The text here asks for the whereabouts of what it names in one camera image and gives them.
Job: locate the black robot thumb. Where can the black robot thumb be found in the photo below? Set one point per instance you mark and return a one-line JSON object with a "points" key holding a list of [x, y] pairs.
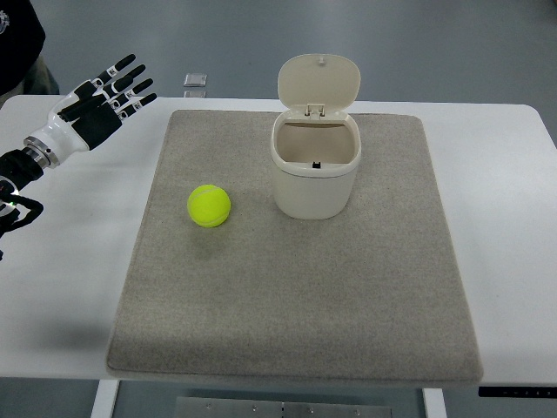
{"points": [[80, 108]]}

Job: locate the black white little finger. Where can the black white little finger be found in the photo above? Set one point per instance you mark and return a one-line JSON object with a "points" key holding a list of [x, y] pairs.
{"points": [[136, 106]]}

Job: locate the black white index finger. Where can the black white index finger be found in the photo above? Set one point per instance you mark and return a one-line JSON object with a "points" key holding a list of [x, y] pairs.
{"points": [[113, 73]]}

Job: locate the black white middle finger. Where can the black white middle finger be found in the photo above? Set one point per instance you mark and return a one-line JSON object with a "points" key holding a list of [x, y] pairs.
{"points": [[118, 86]]}

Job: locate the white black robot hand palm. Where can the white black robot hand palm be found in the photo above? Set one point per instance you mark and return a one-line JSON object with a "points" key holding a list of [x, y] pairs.
{"points": [[53, 143]]}

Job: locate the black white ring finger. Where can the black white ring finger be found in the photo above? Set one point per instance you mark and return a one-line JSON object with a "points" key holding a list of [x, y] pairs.
{"points": [[123, 97]]}

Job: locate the yellow tennis ball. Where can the yellow tennis ball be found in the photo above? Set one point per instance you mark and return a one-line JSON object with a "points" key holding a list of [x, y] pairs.
{"points": [[209, 206]]}

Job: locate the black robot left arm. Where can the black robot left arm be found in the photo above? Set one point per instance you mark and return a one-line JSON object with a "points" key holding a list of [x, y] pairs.
{"points": [[17, 172]]}

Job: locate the cream lidded bin box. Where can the cream lidded bin box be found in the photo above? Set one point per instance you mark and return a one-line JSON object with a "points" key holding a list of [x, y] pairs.
{"points": [[315, 145]]}

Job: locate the person in dark clothes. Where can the person in dark clothes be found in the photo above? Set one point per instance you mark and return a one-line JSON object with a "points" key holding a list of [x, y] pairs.
{"points": [[23, 70]]}

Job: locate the silver floor outlet plate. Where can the silver floor outlet plate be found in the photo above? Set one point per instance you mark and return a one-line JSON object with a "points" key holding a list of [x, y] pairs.
{"points": [[195, 80]]}

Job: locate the grey felt mat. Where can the grey felt mat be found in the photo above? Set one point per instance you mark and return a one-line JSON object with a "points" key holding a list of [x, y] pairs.
{"points": [[372, 294]]}

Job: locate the black table control panel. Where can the black table control panel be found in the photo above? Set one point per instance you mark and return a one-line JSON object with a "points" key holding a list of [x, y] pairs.
{"points": [[518, 392]]}

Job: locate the white table leg frame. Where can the white table leg frame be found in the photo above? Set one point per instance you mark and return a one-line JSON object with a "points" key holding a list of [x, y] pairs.
{"points": [[105, 399]]}

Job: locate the metal base plate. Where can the metal base plate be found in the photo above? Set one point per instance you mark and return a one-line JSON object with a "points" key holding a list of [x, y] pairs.
{"points": [[215, 408]]}

